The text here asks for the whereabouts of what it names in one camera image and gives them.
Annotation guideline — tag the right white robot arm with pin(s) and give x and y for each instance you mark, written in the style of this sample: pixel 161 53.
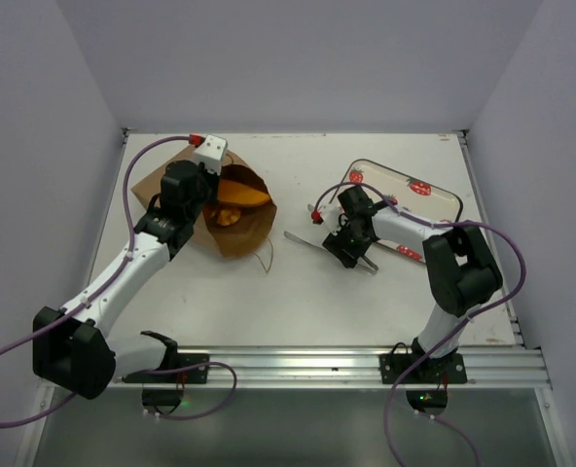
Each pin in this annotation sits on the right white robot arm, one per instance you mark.
pixel 461 270

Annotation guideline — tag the aluminium mounting rail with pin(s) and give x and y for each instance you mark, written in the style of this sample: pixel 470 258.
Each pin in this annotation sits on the aluminium mounting rail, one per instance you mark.
pixel 363 367

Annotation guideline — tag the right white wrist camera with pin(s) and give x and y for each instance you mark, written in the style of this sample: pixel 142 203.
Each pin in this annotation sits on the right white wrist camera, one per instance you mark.
pixel 326 215

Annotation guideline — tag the metal tongs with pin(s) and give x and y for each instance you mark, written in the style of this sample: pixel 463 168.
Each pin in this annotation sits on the metal tongs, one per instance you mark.
pixel 317 245

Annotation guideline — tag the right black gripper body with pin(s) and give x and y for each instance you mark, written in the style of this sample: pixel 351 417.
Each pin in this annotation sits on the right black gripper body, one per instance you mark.
pixel 342 248

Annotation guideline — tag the long orange fake baguette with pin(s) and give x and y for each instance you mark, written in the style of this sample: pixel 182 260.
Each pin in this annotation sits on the long orange fake baguette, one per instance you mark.
pixel 240 195

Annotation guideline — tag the braided yellow fake bread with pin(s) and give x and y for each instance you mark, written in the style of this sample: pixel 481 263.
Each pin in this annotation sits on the braided yellow fake bread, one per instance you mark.
pixel 227 216

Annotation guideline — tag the brown paper bag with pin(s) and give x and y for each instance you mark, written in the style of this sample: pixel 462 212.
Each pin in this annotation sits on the brown paper bag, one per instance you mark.
pixel 244 237

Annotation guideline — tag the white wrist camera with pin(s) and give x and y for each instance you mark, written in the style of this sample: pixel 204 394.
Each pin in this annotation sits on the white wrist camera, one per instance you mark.
pixel 210 153
pixel 326 215

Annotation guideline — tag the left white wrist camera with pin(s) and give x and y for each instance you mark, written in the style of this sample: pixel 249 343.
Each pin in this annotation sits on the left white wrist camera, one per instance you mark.
pixel 210 153

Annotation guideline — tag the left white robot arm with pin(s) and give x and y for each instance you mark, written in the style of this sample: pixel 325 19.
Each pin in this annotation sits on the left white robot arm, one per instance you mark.
pixel 72 348

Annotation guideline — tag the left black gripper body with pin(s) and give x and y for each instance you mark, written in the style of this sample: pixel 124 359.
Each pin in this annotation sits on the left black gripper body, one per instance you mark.
pixel 208 183

